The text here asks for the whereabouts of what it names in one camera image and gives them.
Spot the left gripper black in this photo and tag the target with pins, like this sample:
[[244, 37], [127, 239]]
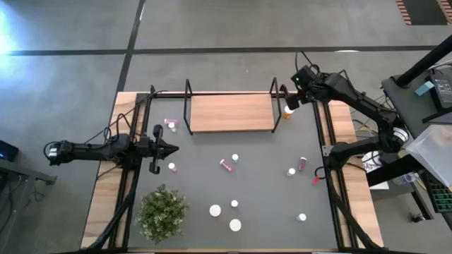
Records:
[[148, 148]]

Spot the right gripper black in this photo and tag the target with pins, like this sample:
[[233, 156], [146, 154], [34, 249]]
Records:
[[309, 93]]

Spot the small orange pill bottle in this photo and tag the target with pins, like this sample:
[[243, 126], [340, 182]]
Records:
[[287, 113]]

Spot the yellow-green pill bottle white cap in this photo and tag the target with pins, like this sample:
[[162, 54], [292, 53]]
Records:
[[172, 126], [291, 171], [301, 217]]

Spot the teal pill bottle white cap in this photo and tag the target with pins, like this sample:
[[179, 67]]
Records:
[[235, 157]]

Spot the purple pill bottle white cap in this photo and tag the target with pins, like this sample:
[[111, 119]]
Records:
[[234, 203]]

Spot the large orange pill bottle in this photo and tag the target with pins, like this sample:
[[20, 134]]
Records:
[[235, 224], [215, 210]]

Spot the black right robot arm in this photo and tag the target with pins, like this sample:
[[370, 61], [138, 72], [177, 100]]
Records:
[[363, 102]]

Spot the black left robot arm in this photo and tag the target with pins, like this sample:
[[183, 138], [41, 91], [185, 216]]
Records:
[[92, 151]]

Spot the green artificial potted plant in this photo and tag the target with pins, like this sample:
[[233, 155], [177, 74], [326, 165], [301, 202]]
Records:
[[160, 213]]

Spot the white printed paper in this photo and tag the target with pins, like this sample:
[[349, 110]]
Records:
[[374, 166]]

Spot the black side table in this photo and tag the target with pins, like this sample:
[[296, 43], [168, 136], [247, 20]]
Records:
[[406, 102]]

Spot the black stand beam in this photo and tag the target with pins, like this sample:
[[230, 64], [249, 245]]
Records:
[[392, 171]]

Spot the small teal box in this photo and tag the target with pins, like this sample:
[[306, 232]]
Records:
[[424, 88]]

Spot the black round pole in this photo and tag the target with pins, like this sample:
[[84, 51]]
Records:
[[423, 63]]

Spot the clear plastic bottle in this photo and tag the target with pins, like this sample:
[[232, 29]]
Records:
[[406, 178]]

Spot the clear plastic sheet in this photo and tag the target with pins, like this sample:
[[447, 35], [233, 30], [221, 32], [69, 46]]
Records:
[[434, 151]]

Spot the black power adapter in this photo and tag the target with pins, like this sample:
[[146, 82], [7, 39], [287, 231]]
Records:
[[443, 90]]

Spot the grey desk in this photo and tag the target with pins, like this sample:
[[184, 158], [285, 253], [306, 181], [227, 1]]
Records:
[[17, 169]]

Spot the dark rug red striped edges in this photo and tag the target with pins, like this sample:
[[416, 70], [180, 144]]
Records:
[[423, 12]]

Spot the black device blue light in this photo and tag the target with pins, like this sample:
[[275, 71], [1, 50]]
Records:
[[7, 150]]

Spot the black caster foot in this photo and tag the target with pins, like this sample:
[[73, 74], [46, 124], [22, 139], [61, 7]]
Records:
[[416, 217]]

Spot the black slotted rack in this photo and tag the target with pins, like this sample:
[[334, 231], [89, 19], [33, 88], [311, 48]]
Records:
[[439, 194]]

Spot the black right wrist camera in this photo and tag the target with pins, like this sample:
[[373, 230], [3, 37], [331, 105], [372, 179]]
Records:
[[303, 75]]

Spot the wooden shelf black metal frame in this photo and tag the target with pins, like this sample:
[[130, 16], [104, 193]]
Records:
[[231, 113]]

